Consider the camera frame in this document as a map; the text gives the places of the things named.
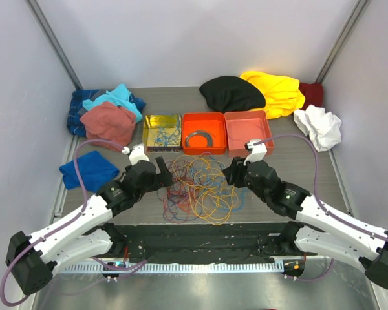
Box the light blue wire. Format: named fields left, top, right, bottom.
left=155, top=125, right=182, bottom=149
left=147, top=124, right=182, bottom=148

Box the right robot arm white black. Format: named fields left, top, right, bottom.
left=223, top=157, right=388, bottom=290

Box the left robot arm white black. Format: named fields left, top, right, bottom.
left=1, top=156, right=172, bottom=296

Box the gold tin box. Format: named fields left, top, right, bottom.
left=142, top=114, right=182, bottom=152

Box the salmon pink square tray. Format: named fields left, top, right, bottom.
left=224, top=110, right=272, bottom=158

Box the orange square tray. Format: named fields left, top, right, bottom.
left=182, top=112, right=227, bottom=155

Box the royal blue cloth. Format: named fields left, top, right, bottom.
left=59, top=151, right=120, bottom=192

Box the salmon pink cloth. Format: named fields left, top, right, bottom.
left=80, top=101, right=136, bottom=152

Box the black cloth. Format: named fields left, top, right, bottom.
left=199, top=76, right=266, bottom=113

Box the yellow cloth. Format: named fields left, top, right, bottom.
left=240, top=71, right=305, bottom=119

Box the cyan cloth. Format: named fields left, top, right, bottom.
left=82, top=83, right=146, bottom=123

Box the white cloth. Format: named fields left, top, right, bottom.
left=293, top=105, right=342, bottom=152

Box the blue plaid cloth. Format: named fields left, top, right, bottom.
left=66, top=88, right=147, bottom=136

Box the dark red cloth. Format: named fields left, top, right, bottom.
left=299, top=82, right=324, bottom=110

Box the red tangled wire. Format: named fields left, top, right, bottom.
left=161, top=160, right=201, bottom=224

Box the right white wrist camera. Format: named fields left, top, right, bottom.
left=243, top=139, right=267, bottom=166

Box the blue tangled wire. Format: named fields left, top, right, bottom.
left=163, top=154, right=250, bottom=224

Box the grey coiled wire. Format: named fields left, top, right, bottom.
left=185, top=130, right=215, bottom=147

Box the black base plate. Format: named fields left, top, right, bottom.
left=106, top=222, right=303, bottom=265

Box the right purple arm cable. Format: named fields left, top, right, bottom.
left=253, top=134, right=388, bottom=282

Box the white slotted cable duct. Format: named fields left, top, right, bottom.
left=61, top=260, right=284, bottom=274

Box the right aluminium frame post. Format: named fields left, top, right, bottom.
left=316, top=0, right=371, bottom=84

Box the aluminium frame post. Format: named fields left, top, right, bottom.
left=316, top=0, right=371, bottom=84
left=25, top=0, right=83, bottom=90

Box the left aluminium frame post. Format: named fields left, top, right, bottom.
left=25, top=0, right=83, bottom=90

